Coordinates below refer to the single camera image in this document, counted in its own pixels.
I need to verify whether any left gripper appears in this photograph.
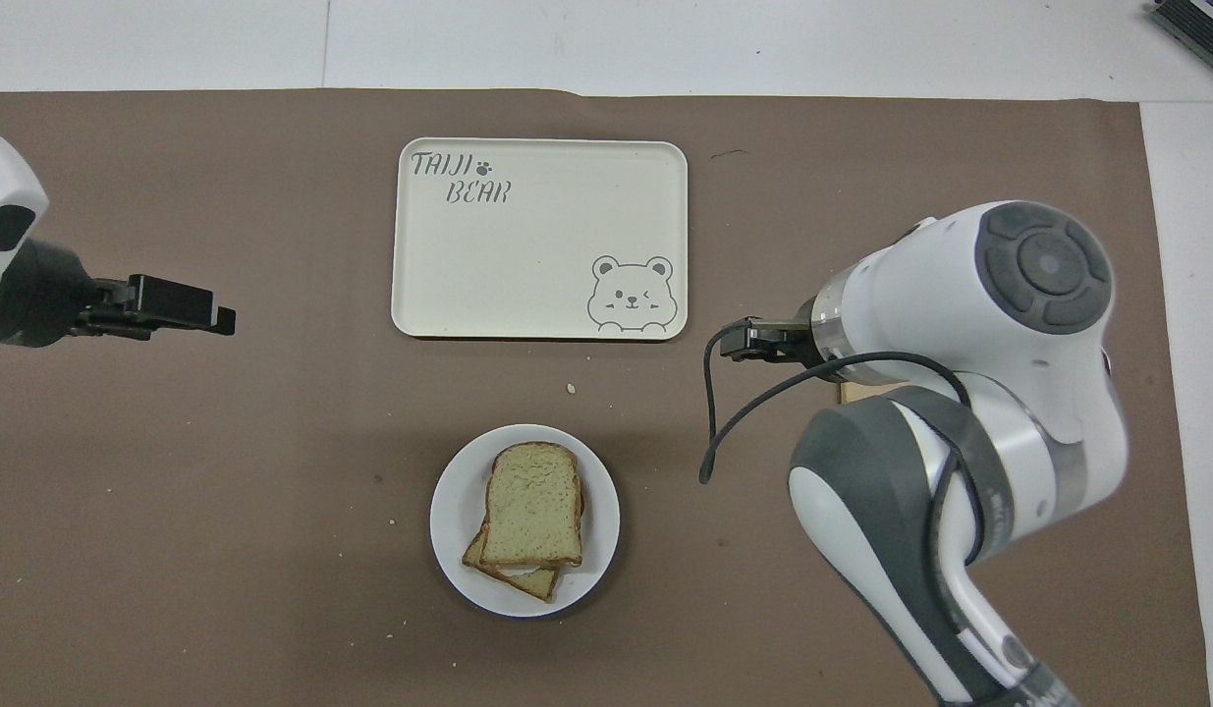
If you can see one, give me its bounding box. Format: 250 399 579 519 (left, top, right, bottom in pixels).
0 239 100 348

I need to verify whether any white round plate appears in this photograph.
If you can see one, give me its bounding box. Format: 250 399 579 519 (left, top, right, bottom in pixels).
429 423 622 619

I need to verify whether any cream tray with bear print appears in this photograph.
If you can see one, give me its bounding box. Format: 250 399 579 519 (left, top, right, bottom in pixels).
391 137 689 343

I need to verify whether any large toasted bread slice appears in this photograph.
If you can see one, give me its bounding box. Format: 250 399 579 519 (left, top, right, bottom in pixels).
478 442 585 571

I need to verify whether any small toasted bread slice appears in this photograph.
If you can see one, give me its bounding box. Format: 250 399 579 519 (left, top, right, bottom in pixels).
462 526 561 603

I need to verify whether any black stand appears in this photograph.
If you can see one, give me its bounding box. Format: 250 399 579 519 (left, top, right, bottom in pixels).
1145 0 1213 62

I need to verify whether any black cable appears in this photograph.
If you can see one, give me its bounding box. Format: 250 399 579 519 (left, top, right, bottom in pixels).
698 320 992 688

